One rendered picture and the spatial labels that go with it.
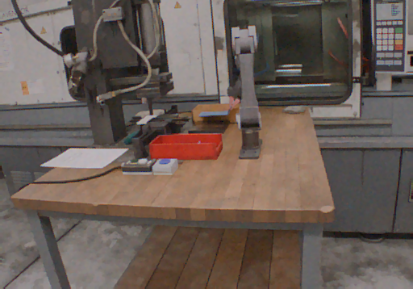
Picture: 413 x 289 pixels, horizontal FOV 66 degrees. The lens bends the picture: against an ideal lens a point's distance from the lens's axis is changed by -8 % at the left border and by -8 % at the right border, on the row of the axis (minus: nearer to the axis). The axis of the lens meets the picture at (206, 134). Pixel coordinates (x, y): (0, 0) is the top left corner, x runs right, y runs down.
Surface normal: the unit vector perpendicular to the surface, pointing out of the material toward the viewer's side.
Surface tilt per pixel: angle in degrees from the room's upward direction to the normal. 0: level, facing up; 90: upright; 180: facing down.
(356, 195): 90
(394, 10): 97
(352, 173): 90
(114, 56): 90
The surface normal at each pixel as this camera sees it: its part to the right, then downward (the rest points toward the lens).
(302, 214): -0.22, 0.29
